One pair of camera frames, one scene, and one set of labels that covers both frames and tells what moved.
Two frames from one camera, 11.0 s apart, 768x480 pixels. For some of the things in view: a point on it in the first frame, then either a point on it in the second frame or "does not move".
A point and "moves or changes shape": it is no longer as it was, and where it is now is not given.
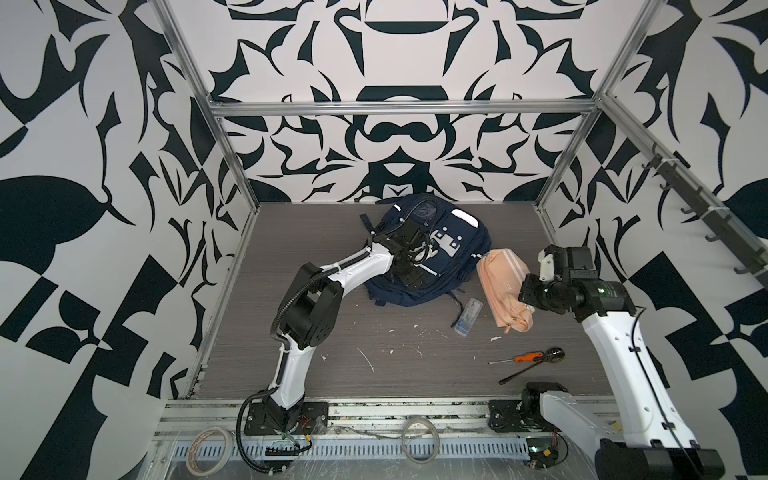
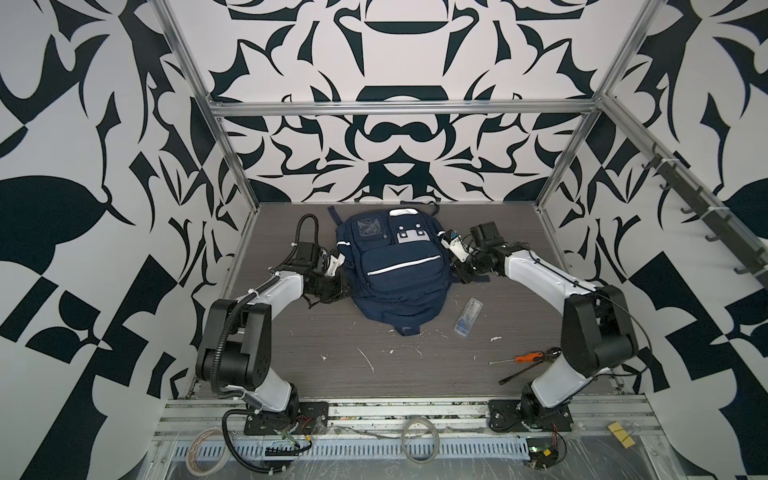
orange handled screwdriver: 522,358 does not move
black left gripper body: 411,273 → 329,288
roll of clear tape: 190,453 does not move
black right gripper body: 544,293 → 475,265
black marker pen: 552,355 does not move
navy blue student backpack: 452,240 moves or changes shape
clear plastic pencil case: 468,317 does not move
